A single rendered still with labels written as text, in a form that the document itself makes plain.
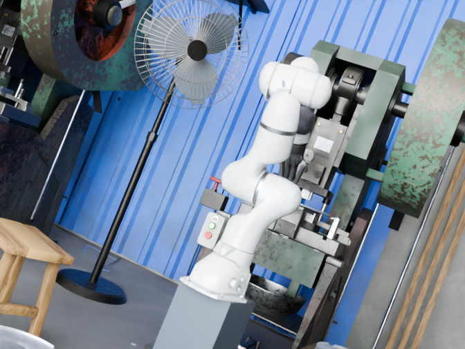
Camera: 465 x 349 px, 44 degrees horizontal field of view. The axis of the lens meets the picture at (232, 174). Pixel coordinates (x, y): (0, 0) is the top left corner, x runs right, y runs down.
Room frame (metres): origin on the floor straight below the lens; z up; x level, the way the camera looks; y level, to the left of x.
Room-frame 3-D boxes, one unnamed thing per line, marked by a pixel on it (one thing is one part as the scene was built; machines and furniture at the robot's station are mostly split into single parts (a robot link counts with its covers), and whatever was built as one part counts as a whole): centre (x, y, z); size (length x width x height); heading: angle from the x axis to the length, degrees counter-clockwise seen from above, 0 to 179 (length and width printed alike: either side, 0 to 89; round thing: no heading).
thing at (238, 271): (1.70, -0.08, 0.52); 0.22 x 0.19 x 0.14; 152
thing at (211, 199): (2.39, 0.03, 0.62); 0.10 x 0.06 x 0.20; 72
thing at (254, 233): (1.73, -0.13, 0.71); 0.18 x 0.11 x 0.25; 72
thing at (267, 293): (2.52, -0.34, 0.36); 0.34 x 0.34 x 0.10
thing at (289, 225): (2.35, -0.29, 0.72); 0.25 x 0.14 x 0.14; 162
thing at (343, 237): (2.47, -0.50, 0.76); 0.17 x 0.06 x 0.10; 72
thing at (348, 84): (2.52, -0.34, 1.27); 0.21 x 0.12 x 0.34; 162
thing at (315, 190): (2.52, -0.34, 0.86); 0.20 x 0.16 x 0.05; 72
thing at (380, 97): (2.65, -0.38, 0.83); 0.79 x 0.43 x 1.34; 162
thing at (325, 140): (2.48, -0.33, 1.04); 0.17 x 0.15 x 0.30; 162
